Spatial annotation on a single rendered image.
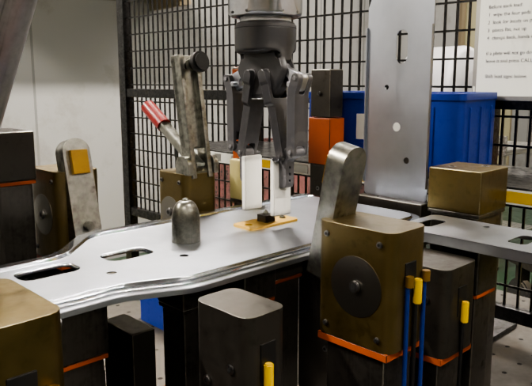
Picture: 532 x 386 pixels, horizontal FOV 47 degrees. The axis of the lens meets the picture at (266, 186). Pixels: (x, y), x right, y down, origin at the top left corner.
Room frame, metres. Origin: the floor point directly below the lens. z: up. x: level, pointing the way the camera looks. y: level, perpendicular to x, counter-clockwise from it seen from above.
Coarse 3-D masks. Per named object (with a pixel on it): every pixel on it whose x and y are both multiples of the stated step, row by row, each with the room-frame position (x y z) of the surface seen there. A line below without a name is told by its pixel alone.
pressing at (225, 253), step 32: (160, 224) 0.76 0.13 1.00; (224, 224) 0.76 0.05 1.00; (288, 224) 0.76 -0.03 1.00; (64, 256) 0.61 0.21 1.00; (96, 256) 0.61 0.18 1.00; (160, 256) 0.61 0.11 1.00; (192, 256) 0.61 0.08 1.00; (224, 256) 0.61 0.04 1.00; (256, 256) 0.61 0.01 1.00; (288, 256) 0.63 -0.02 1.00; (32, 288) 0.52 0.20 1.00; (64, 288) 0.52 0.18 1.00; (96, 288) 0.52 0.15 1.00; (128, 288) 0.53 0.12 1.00; (160, 288) 0.53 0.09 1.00; (192, 288) 0.54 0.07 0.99
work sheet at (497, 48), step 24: (480, 0) 1.15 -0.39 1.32; (504, 0) 1.12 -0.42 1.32; (528, 0) 1.09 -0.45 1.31; (480, 24) 1.15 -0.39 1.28; (504, 24) 1.11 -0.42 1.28; (528, 24) 1.08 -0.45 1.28; (480, 48) 1.15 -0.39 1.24; (504, 48) 1.11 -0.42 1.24; (528, 48) 1.08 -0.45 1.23; (480, 72) 1.14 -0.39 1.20; (504, 72) 1.11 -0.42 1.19; (528, 72) 1.08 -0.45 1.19; (504, 96) 1.11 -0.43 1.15; (528, 96) 1.08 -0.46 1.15
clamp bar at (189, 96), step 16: (176, 64) 0.87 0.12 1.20; (192, 64) 0.85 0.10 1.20; (208, 64) 0.86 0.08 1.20; (176, 80) 0.87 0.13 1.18; (192, 80) 0.89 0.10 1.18; (176, 96) 0.87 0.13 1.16; (192, 96) 0.88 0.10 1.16; (192, 112) 0.88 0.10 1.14; (192, 128) 0.87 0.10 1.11; (192, 144) 0.85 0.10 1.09; (208, 144) 0.87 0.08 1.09; (192, 160) 0.85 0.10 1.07; (208, 160) 0.87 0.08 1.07; (192, 176) 0.85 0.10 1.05; (208, 176) 0.87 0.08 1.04
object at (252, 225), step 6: (258, 216) 0.76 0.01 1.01; (264, 216) 0.76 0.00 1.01; (270, 216) 0.76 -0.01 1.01; (276, 216) 0.79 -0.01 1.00; (288, 216) 0.79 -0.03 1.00; (240, 222) 0.76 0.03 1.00; (246, 222) 0.76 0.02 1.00; (252, 222) 0.76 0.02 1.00; (258, 222) 0.76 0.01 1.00; (264, 222) 0.76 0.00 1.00; (270, 222) 0.76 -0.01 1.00; (276, 222) 0.76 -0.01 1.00; (282, 222) 0.76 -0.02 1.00; (288, 222) 0.77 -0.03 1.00; (240, 228) 0.74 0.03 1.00; (246, 228) 0.73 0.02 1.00; (252, 228) 0.73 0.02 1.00; (258, 228) 0.73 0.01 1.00; (264, 228) 0.74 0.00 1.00
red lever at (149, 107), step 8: (144, 104) 0.94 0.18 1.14; (152, 104) 0.94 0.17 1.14; (144, 112) 0.94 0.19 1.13; (152, 112) 0.93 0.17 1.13; (160, 112) 0.93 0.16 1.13; (152, 120) 0.93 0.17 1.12; (160, 120) 0.92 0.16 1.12; (168, 120) 0.92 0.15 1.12; (160, 128) 0.92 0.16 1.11; (168, 128) 0.91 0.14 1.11; (168, 136) 0.90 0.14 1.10; (176, 136) 0.90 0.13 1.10; (176, 144) 0.89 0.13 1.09; (200, 160) 0.87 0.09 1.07; (200, 168) 0.86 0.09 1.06
